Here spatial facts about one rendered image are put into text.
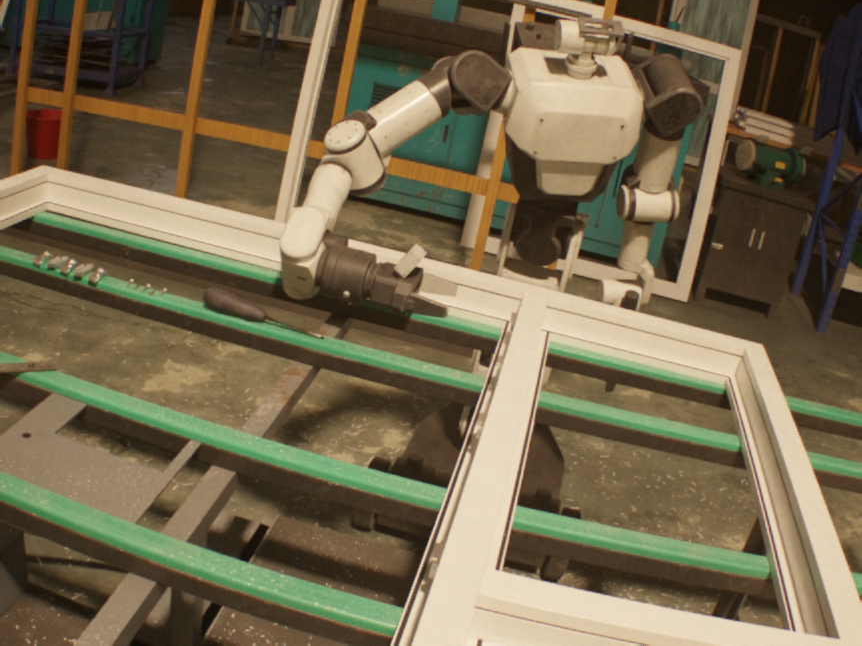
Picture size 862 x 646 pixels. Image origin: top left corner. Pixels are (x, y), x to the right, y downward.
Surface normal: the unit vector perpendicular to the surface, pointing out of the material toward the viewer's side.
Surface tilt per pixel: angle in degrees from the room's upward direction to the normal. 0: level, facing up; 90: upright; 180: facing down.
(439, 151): 90
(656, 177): 114
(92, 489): 0
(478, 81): 76
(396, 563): 0
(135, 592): 0
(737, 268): 90
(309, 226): 32
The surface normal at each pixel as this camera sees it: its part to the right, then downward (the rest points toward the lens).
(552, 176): 0.04, 0.70
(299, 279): -0.28, 0.74
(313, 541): 0.18, -0.92
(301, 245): 0.05, -0.62
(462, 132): -0.18, 0.30
